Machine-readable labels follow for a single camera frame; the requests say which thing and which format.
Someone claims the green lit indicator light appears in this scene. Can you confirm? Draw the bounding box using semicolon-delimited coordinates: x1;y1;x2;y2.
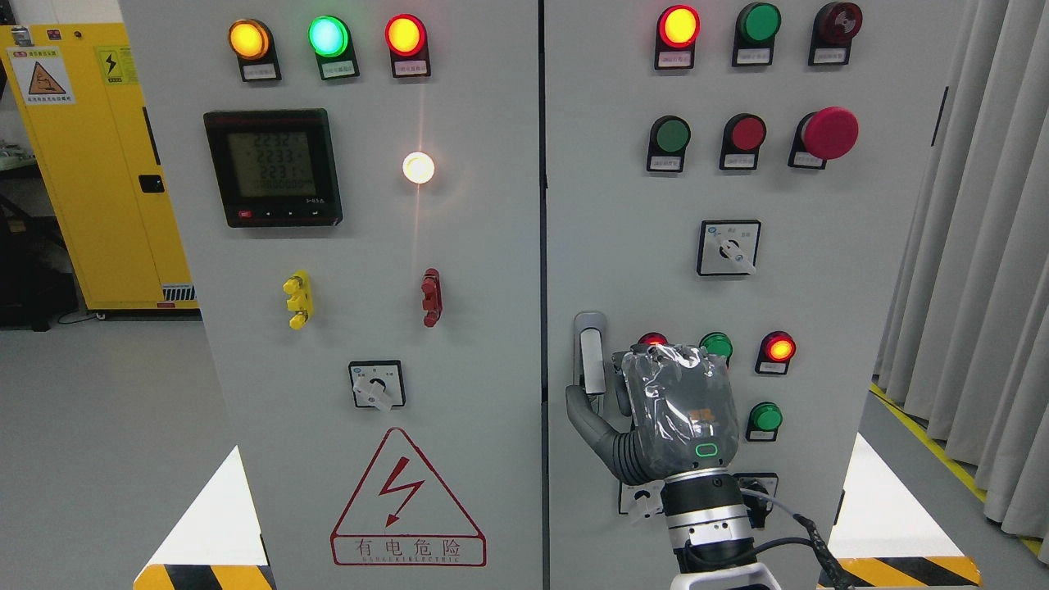
307;15;360;79

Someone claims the red terminal connector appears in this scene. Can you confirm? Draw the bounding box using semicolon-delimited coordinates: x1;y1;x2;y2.
420;266;443;328

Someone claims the green push button upper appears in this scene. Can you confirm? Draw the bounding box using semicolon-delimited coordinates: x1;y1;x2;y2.
646;115;692;173

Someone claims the left cabinet door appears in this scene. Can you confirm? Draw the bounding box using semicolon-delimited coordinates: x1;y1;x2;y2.
120;1;543;589

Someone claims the black digital power meter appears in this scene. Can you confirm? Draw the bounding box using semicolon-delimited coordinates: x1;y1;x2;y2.
204;108;343;228

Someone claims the grey curtain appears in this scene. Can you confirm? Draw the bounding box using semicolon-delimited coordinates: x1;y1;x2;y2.
875;1;1048;540

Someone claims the left door selector switch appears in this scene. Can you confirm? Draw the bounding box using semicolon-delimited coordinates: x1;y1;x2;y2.
348;360;406;412

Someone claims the green indicator middle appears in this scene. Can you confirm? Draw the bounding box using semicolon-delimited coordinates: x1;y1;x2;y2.
698;331;733;365

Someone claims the top red lit indicator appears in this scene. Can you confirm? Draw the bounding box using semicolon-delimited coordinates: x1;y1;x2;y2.
652;4;702;70

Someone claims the red lit indicator middle right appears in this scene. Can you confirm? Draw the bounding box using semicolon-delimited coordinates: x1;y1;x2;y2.
754;331;797;374

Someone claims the yellow terminal connector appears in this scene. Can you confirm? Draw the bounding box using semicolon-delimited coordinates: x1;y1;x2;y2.
284;269;315;331

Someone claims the green push button lower right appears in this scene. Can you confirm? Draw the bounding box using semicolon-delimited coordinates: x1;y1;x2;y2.
745;401;784;443

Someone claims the white lit indicator light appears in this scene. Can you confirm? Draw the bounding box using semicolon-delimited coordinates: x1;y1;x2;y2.
402;151;435;184

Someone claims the top green indicator light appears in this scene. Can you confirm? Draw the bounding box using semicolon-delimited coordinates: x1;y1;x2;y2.
732;2;782;67

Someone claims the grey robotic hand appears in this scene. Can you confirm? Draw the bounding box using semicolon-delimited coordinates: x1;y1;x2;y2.
565;344;738;486

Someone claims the cabinet door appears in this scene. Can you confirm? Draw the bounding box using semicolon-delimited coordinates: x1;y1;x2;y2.
120;1;543;589
544;1;975;589

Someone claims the grey cabinet door handle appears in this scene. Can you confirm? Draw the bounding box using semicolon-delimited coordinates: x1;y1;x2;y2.
574;311;607;415

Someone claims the red electrical danger sign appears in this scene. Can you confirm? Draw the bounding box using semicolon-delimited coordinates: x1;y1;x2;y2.
330;427;488;567

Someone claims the red emergency stop button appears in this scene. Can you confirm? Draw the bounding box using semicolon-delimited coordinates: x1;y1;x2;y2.
788;106;861;170

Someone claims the red push button upper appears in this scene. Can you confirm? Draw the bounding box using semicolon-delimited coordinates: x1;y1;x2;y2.
719;113;767;171

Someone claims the red lit indicator middle left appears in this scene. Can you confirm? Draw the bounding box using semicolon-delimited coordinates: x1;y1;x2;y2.
637;332;670;347

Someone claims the red lit indicator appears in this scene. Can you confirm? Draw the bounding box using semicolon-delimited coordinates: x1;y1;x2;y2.
652;4;702;70
754;331;797;374
637;332;670;347

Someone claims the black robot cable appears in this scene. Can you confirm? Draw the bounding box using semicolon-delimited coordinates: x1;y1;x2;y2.
680;483;857;590

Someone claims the green push button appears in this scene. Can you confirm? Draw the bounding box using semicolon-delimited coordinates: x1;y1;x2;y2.
646;115;692;173
745;401;784;443

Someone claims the upper right selector switch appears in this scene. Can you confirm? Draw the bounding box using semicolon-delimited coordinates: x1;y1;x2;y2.
697;220;763;277

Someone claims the right cabinet door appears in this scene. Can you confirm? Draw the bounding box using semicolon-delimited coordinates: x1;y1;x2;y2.
544;1;975;589

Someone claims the red-orange indicator light left door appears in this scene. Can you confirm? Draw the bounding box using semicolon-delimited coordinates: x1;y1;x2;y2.
385;12;431;79

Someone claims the amber indicator light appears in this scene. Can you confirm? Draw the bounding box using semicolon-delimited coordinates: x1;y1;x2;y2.
228;18;282;82

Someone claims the black key selector switch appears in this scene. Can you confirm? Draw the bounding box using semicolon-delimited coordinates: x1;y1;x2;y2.
733;472;779;530

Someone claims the lower white selector switch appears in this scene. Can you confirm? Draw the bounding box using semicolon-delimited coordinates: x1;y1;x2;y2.
618;479;664;526

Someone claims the dark red buzzer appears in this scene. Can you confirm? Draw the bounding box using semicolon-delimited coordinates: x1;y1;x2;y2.
808;2;863;66

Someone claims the yellow safety cabinet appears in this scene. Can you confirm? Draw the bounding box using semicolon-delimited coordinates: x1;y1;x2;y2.
2;23;198;312

